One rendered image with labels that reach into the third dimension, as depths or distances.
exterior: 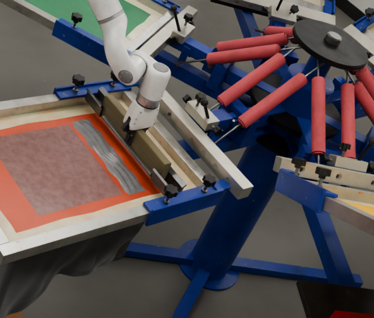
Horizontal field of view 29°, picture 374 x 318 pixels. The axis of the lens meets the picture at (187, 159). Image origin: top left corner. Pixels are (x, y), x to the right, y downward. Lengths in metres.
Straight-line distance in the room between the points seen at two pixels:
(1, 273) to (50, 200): 0.25
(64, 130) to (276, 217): 1.88
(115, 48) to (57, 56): 2.38
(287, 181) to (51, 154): 0.74
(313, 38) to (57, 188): 1.15
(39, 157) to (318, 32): 1.19
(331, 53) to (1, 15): 2.60
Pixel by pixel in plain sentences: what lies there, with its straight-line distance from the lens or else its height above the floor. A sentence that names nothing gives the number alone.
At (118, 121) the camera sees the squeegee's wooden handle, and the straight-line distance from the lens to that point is 2.40.
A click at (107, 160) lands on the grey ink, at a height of 0.96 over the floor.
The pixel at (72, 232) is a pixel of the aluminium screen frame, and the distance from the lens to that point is 2.02.
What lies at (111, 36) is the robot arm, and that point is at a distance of 2.16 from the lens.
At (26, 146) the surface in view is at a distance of 2.29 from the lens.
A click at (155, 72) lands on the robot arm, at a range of 2.18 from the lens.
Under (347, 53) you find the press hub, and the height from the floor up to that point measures 1.32.
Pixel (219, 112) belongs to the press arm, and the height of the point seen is 1.04.
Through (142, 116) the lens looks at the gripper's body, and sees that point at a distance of 2.27.
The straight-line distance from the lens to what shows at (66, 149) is 2.33.
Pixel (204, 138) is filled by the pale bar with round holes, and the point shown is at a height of 1.04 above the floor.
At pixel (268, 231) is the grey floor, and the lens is 3.89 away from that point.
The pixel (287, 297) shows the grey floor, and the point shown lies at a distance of 3.62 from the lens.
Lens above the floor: 2.43
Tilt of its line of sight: 37 degrees down
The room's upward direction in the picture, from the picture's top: 25 degrees clockwise
